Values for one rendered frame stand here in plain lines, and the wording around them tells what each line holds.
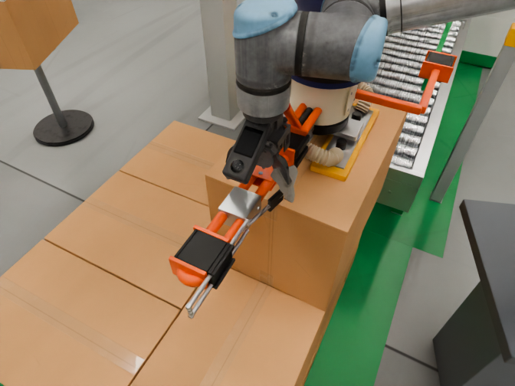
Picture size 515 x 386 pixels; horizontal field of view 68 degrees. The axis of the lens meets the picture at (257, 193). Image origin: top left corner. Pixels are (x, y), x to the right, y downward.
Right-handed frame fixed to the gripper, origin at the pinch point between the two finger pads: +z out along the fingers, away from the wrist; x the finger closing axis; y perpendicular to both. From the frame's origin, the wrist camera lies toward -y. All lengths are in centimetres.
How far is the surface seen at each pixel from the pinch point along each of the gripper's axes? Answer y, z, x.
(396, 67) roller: 170, 53, -4
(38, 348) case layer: -39, 53, 51
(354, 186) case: 24.1, 12.7, -15.7
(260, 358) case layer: -12, 53, -7
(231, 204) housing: -6.6, -1.6, 2.5
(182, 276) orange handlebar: -23.8, -0.9, 2.2
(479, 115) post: 131, 47, -49
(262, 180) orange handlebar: 4.8, 1.1, 1.2
